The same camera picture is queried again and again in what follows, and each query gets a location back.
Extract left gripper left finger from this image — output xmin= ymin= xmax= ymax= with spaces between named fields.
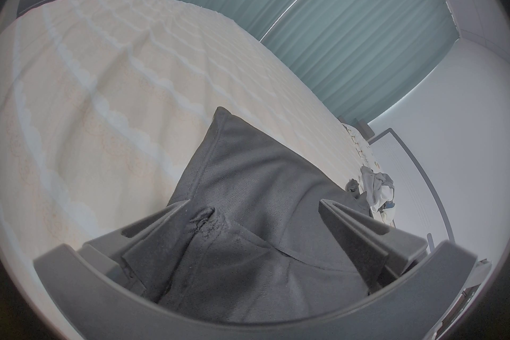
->
xmin=82 ymin=200 xmax=192 ymax=293

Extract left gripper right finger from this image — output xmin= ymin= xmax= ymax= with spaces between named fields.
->
xmin=319 ymin=199 xmax=429 ymax=288

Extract black T-shirt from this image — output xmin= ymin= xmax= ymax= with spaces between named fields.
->
xmin=157 ymin=106 xmax=377 ymax=325

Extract pile of clothes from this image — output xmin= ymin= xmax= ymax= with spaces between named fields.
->
xmin=346 ymin=166 xmax=397 ymax=227

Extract white printed pillow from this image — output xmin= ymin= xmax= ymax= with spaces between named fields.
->
xmin=342 ymin=123 xmax=381 ymax=176

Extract grey bedside table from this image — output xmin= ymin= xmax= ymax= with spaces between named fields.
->
xmin=354 ymin=116 xmax=374 ymax=139

